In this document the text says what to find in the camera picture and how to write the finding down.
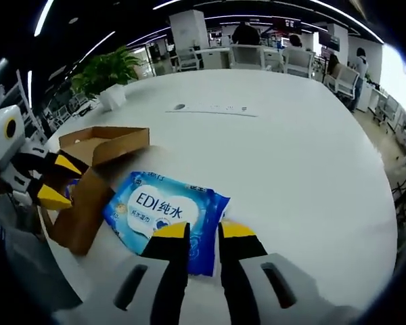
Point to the wall screen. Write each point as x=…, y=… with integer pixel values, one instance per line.
x=330, y=40

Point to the white office chair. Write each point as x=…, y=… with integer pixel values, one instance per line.
x=299, y=62
x=189, y=59
x=343, y=81
x=248, y=55

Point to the green plant in white pot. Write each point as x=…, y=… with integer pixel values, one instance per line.
x=105, y=74

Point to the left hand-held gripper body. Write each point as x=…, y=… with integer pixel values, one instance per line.
x=6, y=135

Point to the person's grey clothing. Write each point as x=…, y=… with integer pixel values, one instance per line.
x=34, y=257

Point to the blue soft wet wipes pack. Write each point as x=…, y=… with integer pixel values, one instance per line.
x=162, y=210

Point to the person's dark shirt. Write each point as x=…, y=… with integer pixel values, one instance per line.
x=13, y=298

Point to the brown cardboard shoe box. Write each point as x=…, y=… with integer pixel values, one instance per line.
x=88, y=203

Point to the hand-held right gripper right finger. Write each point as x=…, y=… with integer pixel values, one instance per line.
x=240, y=257

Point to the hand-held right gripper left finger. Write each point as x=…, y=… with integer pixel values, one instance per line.
x=169, y=264

